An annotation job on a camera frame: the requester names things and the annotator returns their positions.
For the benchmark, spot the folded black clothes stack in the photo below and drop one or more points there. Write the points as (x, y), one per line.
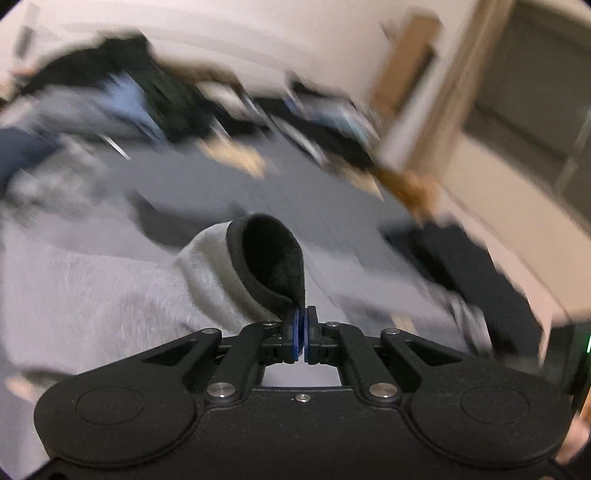
(332, 124)

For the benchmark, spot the navy patterned cloth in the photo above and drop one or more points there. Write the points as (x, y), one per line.
(471, 281)

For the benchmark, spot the blue garment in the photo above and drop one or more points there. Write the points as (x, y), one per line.
(127, 106)

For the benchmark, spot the black jacket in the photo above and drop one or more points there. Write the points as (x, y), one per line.
(138, 74)

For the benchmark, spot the navy garments pile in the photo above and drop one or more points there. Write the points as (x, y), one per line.
(25, 152)

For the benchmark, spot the grey hoodie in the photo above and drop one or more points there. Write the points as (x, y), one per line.
(115, 300)

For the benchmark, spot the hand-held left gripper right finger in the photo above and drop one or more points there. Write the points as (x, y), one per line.
(310, 337)

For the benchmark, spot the person's right hand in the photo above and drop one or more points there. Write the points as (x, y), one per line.
(575, 443)

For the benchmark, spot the pile of dark clothes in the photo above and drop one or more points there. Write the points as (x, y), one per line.
(221, 41)

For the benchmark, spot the folded grey clothes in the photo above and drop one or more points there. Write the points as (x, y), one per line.
(69, 110)

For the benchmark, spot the cardboard box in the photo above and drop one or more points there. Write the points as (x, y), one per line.
(406, 87)

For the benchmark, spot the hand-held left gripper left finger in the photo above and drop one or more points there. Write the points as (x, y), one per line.
(293, 337)

